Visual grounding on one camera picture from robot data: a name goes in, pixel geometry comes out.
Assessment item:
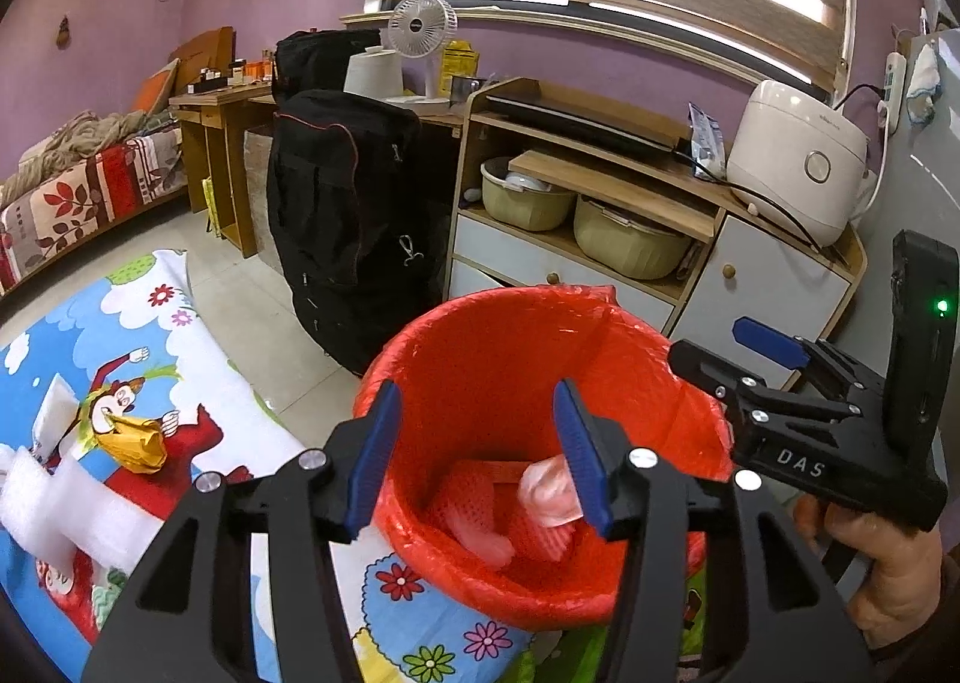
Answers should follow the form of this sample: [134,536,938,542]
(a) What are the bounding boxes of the black flat appliance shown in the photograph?
[484,90,691,155]

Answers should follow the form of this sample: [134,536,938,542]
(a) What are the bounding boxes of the black power cable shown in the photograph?
[679,139,830,250]

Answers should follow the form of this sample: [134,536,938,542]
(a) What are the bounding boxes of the clear plastic packet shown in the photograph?
[686,101,728,181]

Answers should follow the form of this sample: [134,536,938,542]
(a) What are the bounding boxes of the row of small bottles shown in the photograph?
[196,56,275,88]

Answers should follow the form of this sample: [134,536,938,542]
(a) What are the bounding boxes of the white foam sheet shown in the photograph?
[30,377,80,463]
[0,447,162,575]

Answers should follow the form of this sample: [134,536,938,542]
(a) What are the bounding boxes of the white rice cooker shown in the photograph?
[726,79,875,249]

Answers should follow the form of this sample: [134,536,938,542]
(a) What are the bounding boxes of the green cartoon printed cloth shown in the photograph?
[517,563,710,683]

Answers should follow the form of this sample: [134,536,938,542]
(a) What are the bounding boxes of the wooden white storage cabinet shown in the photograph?
[446,77,867,373]

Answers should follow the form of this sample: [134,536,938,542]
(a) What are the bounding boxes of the white foam wrap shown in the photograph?
[431,462,518,568]

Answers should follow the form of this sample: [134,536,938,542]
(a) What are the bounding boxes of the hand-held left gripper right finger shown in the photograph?
[552,380,876,683]

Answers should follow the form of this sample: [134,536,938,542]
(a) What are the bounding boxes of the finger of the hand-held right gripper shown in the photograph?
[732,315,880,400]
[667,339,767,404]

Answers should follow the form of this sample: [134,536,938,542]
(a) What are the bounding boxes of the blue cartoon printed tablecloth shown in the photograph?
[0,248,541,683]

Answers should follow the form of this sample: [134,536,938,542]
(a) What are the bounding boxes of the white cylinder container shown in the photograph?
[343,49,404,97]

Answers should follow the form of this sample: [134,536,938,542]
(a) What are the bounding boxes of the white hanging cloth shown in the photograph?
[904,41,942,125]

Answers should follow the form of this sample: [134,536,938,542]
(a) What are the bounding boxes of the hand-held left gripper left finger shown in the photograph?
[79,379,404,683]

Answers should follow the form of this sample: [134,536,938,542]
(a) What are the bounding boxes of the yellow wrapper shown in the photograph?
[101,413,170,475]

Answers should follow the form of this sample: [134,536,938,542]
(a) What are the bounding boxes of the person's right hand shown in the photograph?
[793,492,944,648]

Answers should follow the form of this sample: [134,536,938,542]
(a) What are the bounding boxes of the large black bag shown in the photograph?
[266,90,451,376]

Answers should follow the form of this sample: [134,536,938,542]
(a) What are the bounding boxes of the wooden desk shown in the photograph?
[169,83,278,258]

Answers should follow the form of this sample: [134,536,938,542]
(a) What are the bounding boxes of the wooden headboard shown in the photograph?
[169,26,237,84]

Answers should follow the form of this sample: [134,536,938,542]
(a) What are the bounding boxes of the orange pillow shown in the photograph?
[133,58,181,118]

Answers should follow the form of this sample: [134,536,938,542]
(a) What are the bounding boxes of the yellow packet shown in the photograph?
[441,45,481,91]

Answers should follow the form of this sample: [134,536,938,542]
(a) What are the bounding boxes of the white tissue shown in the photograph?
[516,454,582,526]

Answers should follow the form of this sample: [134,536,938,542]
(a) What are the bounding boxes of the grey refrigerator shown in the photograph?
[832,26,960,369]

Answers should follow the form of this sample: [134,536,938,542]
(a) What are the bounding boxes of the brown crumpled blanket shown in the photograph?
[19,109,162,166]

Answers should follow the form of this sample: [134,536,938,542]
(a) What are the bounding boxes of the black backpack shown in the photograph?
[271,29,383,103]

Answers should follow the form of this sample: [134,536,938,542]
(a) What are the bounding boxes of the white desk fan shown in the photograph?
[386,0,458,106]

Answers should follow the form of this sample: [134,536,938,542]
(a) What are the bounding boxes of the red lined trash bin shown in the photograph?
[352,284,740,633]

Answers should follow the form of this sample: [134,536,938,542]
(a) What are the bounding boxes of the white power strip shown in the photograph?
[877,51,905,133]

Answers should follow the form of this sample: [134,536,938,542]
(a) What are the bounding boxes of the bed with leaf print sheet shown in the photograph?
[0,124,188,294]

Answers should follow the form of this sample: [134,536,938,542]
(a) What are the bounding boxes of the green plastic basin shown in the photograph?
[480,156,577,232]
[574,197,695,280]

